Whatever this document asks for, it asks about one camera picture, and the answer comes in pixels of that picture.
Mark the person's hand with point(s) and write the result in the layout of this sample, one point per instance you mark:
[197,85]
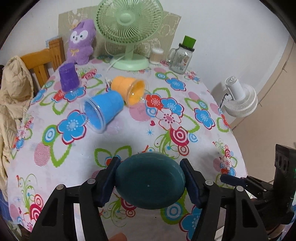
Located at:
[276,232]

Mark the green desk fan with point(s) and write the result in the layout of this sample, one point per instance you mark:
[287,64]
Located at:
[128,23]

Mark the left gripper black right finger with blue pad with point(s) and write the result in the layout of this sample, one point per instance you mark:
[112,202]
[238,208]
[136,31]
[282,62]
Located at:
[242,221]

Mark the white floor fan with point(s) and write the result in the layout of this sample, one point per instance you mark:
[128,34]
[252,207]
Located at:
[243,100]

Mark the purple plush bunny toy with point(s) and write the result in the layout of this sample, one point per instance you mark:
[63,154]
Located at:
[80,43]

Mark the beige puffer jacket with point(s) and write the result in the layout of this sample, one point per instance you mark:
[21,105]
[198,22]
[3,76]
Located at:
[17,90]

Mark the glass mason jar mug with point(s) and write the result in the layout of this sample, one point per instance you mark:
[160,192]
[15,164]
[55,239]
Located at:
[178,59]

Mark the wooden chair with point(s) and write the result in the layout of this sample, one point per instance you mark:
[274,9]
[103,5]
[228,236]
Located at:
[38,61]

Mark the orange plastic cup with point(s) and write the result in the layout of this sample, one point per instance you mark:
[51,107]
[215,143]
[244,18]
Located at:
[131,89]

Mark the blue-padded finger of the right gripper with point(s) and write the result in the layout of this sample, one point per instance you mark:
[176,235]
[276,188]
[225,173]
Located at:
[232,180]

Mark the purple plastic cup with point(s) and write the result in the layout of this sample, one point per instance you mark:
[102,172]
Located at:
[68,77]

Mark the blue plastic cup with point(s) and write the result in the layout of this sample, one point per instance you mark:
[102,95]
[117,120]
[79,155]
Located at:
[101,109]

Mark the beige cartoon wall poster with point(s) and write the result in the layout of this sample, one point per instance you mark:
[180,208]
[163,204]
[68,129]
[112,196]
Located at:
[163,38]

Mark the floral tablecloth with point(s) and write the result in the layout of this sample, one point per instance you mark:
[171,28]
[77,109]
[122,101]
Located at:
[178,118]

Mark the dark teal cup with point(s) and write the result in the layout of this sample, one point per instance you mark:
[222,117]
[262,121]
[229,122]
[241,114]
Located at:
[150,180]

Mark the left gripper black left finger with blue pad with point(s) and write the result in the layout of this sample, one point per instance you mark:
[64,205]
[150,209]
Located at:
[56,220]

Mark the green cap on jar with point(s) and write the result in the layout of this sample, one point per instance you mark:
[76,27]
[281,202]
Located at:
[189,42]

